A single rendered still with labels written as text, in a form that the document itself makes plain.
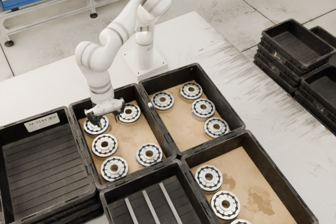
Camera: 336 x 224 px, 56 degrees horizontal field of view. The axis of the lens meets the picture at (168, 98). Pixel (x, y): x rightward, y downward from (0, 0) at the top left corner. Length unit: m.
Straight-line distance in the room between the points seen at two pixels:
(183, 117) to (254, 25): 2.10
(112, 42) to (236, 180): 0.69
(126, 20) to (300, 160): 0.98
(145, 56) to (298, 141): 0.84
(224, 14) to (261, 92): 1.80
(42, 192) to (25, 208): 0.07
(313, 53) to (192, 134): 1.31
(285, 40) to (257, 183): 1.38
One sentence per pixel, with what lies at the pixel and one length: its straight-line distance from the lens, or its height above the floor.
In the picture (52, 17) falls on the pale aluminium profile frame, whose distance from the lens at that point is 3.17.
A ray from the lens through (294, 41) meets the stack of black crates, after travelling 2.43.
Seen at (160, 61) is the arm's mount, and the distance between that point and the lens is 1.71.
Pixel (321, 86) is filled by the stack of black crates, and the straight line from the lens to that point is 2.34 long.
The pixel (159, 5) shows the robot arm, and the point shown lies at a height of 1.34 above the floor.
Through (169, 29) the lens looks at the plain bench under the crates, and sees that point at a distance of 1.98.
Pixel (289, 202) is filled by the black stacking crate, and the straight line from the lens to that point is 1.22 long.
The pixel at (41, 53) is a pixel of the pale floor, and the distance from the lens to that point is 3.02.
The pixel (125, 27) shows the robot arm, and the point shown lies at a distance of 0.94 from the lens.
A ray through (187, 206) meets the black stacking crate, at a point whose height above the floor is 0.83.
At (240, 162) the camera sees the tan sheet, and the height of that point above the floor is 0.83.
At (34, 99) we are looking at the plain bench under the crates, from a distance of 1.70.
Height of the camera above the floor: 1.93
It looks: 51 degrees down
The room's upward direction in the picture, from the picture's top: 2 degrees clockwise
